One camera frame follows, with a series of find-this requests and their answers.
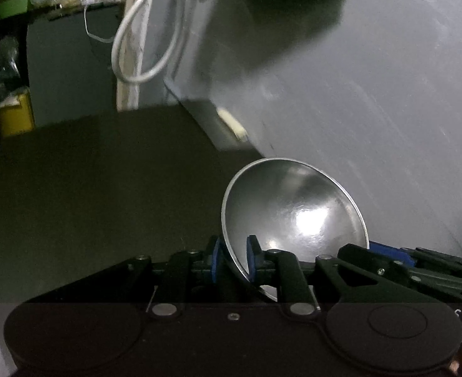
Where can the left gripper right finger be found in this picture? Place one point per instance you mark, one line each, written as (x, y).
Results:
(280, 269)

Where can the green box on shelf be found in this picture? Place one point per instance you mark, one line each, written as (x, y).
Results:
(10, 8)

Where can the dark grey cabinet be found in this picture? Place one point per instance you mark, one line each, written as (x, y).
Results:
(69, 65)

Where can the yellow plastic container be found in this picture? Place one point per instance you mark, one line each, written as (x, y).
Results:
(16, 115)

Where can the small cream cylinder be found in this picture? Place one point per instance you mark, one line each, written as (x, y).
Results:
(235, 127)

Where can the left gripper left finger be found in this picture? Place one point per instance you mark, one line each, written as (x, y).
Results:
(189, 278)

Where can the large steel bowl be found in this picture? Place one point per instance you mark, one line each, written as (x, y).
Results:
(291, 206)

